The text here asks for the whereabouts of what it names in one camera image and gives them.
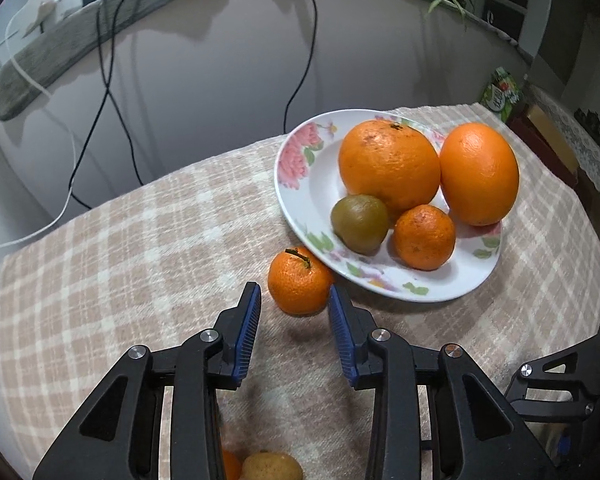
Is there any white power strip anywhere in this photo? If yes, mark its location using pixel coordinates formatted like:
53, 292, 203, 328
22, 0, 83, 36

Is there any beige checked tablecloth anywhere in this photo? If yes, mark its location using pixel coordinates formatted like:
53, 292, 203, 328
0, 102, 600, 480

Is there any large smooth oval orange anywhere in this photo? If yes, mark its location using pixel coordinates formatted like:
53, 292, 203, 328
439, 122, 520, 227

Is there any green-brown kiwi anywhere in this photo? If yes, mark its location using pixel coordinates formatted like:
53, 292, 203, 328
330, 194, 390, 255

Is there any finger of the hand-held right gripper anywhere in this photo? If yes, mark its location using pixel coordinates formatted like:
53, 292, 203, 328
545, 422, 600, 480
502, 332, 600, 423

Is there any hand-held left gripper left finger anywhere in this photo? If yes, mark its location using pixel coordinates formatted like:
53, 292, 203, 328
32, 281, 262, 480

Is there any white cable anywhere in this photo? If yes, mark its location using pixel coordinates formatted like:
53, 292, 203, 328
0, 2, 78, 253

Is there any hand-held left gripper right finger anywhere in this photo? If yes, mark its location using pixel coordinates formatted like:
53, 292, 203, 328
328, 284, 556, 480

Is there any small brown kiwi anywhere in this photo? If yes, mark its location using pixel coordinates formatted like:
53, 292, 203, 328
241, 451, 304, 480

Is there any large orange with stem scar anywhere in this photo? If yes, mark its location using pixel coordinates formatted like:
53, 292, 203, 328
339, 119, 442, 212

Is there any white window frame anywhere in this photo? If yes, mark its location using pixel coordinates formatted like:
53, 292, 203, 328
475, 0, 600, 76

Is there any white lace cloth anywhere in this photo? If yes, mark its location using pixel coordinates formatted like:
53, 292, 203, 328
527, 82, 600, 231

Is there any white floral plate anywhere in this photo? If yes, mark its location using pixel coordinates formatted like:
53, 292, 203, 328
273, 108, 503, 303

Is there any green printed carton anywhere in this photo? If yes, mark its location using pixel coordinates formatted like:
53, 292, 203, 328
481, 66, 523, 123

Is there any small tangerine with stem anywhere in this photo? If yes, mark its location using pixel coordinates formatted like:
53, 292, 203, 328
267, 246, 336, 317

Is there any black power cable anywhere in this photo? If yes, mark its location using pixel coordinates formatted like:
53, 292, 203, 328
69, 0, 153, 210
95, 0, 146, 186

